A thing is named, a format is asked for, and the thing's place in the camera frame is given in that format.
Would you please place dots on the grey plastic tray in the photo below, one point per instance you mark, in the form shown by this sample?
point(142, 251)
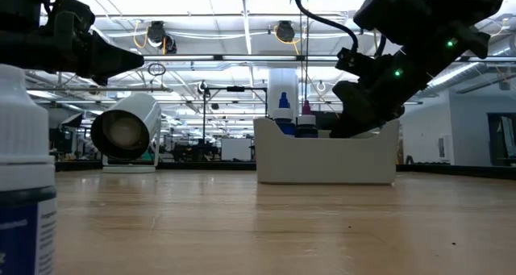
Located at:
point(322, 162)

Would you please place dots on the dark window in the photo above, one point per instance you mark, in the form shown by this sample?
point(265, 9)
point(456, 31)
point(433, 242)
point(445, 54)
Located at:
point(502, 140)

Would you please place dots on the small dark blue dropper bottle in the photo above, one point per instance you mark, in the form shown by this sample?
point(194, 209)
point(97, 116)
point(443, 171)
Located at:
point(24, 126)

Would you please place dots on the white column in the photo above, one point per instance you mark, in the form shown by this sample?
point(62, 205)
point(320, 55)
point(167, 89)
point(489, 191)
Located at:
point(282, 85)

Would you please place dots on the white cylindrical container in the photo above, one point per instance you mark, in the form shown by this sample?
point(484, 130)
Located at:
point(129, 126)

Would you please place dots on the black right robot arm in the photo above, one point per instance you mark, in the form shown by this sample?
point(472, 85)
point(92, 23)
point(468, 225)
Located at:
point(435, 13)

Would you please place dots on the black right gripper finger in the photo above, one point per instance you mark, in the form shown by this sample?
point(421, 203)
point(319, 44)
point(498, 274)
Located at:
point(354, 130)

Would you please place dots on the black table frame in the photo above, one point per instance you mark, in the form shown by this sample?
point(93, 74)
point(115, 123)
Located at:
point(455, 170)

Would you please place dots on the large blue-capped colouring bottle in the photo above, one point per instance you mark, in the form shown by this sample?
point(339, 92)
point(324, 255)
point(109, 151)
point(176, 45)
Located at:
point(284, 101)

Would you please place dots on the long ceiling light strip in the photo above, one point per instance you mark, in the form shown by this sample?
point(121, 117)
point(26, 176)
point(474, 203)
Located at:
point(242, 57)

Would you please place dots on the black frame rig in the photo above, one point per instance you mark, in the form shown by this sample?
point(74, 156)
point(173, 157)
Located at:
point(235, 88)

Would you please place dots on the white board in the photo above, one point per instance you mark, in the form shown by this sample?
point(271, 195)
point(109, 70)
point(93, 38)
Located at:
point(235, 149)

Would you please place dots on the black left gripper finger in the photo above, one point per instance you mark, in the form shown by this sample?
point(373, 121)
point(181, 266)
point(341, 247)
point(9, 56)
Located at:
point(113, 59)

